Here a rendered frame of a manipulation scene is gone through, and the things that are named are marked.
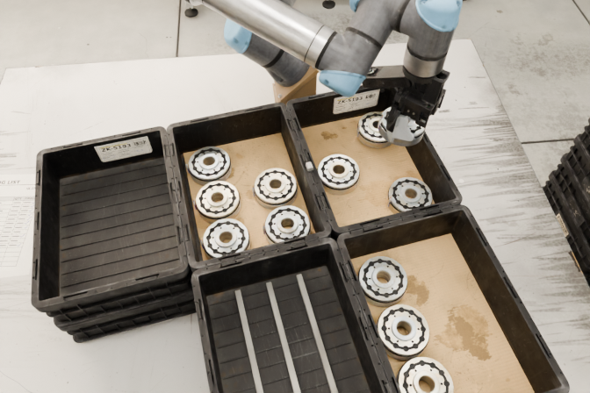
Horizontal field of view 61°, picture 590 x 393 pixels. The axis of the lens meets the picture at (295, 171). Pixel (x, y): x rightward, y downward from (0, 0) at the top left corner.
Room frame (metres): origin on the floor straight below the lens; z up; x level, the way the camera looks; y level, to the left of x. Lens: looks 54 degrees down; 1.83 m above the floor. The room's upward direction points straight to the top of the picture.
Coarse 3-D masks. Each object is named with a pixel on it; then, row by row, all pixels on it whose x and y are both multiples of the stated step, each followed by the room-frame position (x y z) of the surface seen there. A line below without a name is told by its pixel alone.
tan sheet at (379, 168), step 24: (312, 144) 0.82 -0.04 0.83; (336, 144) 0.82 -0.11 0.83; (360, 144) 0.82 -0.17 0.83; (360, 168) 0.74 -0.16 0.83; (384, 168) 0.74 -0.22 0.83; (408, 168) 0.74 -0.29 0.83; (360, 192) 0.67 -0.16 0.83; (384, 192) 0.67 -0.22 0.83; (336, 216) 0.61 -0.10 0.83; (360, 216) 0.61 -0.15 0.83; (384, 216) 0.61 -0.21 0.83
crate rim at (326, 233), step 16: (240, 112) 0.84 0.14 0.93; (288, 112) 0.84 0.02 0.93; (288, 128) 0.79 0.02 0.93; (176, 160) 0.70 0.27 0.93; (304, 160) 0.70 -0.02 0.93; (176, 176) 0.65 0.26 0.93; (176, 192) 0.61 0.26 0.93; (320, 208) 0.56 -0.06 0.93; (288, 240) 0.49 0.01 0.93; (304, 240) 0.49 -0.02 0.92; (192, 256) 0.45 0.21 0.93; (224, 256) 0.45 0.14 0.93; (240, 256) 0.45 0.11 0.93
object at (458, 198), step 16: (320, 96) 0.90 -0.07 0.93; (304, 144) 0.74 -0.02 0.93; (432, 144) 0.74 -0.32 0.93; (448, 176) 0.65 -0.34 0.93; (320, 192) 0.61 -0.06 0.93; (416, 208) 0.57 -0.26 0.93; (432, 208) 0.56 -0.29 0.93; (336, 224) 0.53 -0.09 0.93; (352, 224) 0.53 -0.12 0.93; (368, 224) 0.53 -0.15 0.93
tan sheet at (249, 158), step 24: (240, 144) 0.82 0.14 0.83; (264, 144) 0.82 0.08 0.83; (240, 168) 0.74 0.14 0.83; (264, 168) 0.74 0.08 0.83; (288, 168) 0.74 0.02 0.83; (192, 192) 0.67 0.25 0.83; (240, 192) 0.67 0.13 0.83; (240, 216) 0.61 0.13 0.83; (264, 216) 0.61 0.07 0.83; (264, 240) 0.54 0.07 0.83
